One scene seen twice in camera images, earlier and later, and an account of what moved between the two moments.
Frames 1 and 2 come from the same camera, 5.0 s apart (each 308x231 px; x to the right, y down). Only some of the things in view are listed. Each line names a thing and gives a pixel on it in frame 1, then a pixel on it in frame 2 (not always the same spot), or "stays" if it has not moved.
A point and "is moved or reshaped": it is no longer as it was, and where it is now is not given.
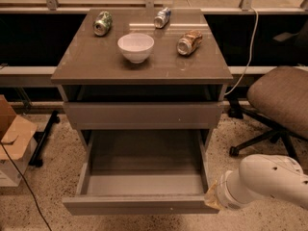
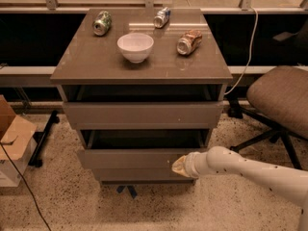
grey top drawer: [144, 115] stays
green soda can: [104, 21] stays
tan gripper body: [223, 190] -> [192, 165]
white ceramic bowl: [136, 46] stays
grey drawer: [152, 171] is moved or reshaped
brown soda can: [189, 41] stays
